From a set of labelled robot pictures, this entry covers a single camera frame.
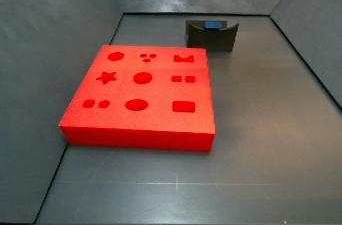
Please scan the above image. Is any red shape-sorter block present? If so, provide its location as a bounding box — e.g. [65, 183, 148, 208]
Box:
[60, 45, 215, 152]

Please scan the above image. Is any blue square-circle object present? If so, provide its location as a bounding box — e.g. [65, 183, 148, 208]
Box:
[203, 21, 223, 30]

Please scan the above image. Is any dark curved fixture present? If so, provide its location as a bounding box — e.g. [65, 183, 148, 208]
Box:
[186, 20, 239, 52]

